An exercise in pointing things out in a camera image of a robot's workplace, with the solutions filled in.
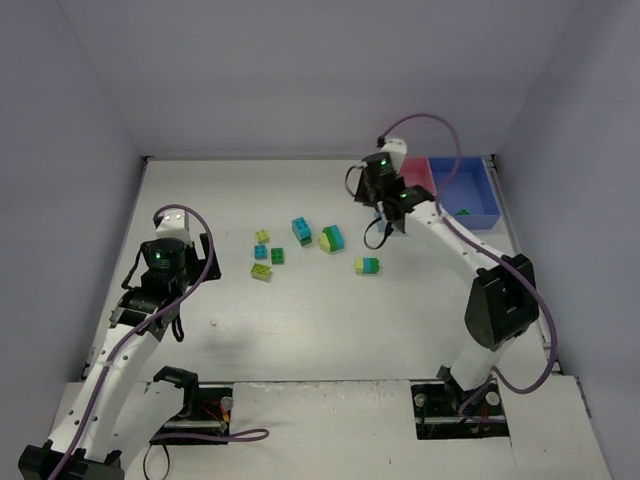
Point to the curved three-colour lego stack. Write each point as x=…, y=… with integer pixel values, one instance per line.
x=331, y=240

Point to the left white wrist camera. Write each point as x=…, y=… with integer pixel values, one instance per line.
x=173, y=224

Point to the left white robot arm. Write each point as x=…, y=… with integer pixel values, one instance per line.
x=100, y=435

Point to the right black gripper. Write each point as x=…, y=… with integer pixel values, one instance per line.
x=368, y=187

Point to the periwinkle blue container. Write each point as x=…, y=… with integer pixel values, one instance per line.
x=471, y=188

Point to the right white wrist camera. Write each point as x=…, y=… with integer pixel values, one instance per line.
x=392, y=153

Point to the dark green small lego brick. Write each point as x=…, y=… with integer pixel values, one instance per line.
x=277, y=256

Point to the yellow-green small lego brick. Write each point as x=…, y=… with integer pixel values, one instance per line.
x=262, y=236

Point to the pink container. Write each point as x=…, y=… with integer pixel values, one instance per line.
x=417, y=171

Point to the blue and green lego stack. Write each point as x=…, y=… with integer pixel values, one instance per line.
x=301, y=231

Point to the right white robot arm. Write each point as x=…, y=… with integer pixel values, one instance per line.
x=501, y=302

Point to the yellow-green long lego brick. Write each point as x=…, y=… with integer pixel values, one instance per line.
x=261, y=272

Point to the blue small lego brick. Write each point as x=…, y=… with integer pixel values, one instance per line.
x=260, y=252

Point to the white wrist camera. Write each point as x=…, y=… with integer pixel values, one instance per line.
x=392, y=153
x=173, y=224

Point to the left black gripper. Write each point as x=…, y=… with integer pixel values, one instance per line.
x=209, y=257

